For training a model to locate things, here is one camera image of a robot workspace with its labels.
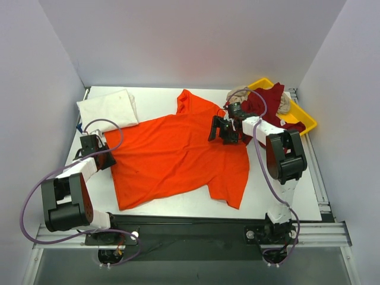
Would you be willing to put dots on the yellow plastic bin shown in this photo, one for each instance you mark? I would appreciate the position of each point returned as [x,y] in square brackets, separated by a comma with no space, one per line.
[296,113]

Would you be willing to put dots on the folded white t shirt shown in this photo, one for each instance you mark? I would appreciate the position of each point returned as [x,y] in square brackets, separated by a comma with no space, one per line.
[118,107]

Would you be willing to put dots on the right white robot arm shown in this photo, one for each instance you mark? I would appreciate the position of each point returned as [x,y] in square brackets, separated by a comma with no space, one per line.
[280,153]

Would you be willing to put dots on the folded blue t shirt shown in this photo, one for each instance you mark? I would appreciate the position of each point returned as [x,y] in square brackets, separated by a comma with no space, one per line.
[79,127]

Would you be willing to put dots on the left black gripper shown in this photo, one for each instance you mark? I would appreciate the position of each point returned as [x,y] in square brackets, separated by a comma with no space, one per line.
[104,160]

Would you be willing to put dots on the beige t shirt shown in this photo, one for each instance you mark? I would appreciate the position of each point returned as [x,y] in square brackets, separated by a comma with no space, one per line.
[240,94]

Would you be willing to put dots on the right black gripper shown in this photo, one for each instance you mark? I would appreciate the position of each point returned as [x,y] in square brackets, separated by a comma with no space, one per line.
[222,129]

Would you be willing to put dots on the orange t shirt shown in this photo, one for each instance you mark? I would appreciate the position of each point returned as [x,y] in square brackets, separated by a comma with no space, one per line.
[171,155]

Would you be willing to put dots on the dark red t shirt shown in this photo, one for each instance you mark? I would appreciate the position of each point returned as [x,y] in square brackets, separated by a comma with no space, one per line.
[277,102]

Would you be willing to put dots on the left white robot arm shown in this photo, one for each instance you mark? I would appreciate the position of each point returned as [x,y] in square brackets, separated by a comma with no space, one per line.
[66,201]

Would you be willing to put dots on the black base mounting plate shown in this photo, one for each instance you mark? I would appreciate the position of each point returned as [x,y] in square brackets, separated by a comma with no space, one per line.
[157,238]

